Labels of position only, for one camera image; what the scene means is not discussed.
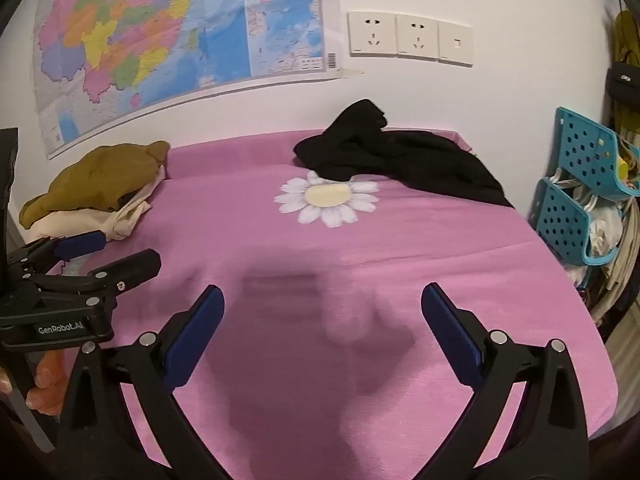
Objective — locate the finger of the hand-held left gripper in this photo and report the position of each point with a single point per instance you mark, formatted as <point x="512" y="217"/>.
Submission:
<point x="80" y="245"/>
<point x="131" y="266"/>

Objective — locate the pink daisy print bed sheet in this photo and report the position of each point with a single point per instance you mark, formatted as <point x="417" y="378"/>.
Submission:
<point x="400" y="260"/>

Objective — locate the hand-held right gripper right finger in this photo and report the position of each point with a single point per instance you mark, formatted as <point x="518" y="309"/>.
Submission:
<point x="452" y="332"/>

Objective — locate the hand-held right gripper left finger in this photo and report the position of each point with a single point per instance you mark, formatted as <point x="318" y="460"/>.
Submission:
<point x="197" y="332"/>

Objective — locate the olive green garment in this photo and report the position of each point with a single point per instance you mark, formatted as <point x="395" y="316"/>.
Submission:
<point x="100" y="180"/>

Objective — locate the beige hanging cloth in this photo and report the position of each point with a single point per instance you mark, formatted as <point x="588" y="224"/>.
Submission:
<point x="617" y="285"/>

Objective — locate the cream garment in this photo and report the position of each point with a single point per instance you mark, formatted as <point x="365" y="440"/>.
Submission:
<point x="125" y="216"/>

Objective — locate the yellow-green hanging bag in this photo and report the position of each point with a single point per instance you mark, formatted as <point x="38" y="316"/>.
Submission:
<point x="627" y="35"/>

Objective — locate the colourful wall map poster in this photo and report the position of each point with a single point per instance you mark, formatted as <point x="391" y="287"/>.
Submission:
<point x="150" y="35"/>

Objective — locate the white cloth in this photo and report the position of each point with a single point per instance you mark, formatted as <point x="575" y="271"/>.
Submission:
<point x="606" y="227"/>

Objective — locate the white wall power socket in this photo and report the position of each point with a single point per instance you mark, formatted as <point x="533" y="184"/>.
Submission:
<point x="417" y="36"/>
<point x="372" y="34"/>

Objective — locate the black hanging bag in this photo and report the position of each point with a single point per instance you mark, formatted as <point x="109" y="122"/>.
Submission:
<point x="622" y="82"/>

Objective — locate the blue perforated plastic basket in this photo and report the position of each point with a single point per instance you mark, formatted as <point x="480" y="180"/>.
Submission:
<point x="560" y="220"/>
<point x="585" y="147"/>

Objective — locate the person's left hand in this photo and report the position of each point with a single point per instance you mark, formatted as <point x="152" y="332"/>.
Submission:
<point x="47" y="380"/>

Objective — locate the black coat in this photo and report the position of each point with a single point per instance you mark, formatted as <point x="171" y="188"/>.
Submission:
<point x="400" y="160"/>

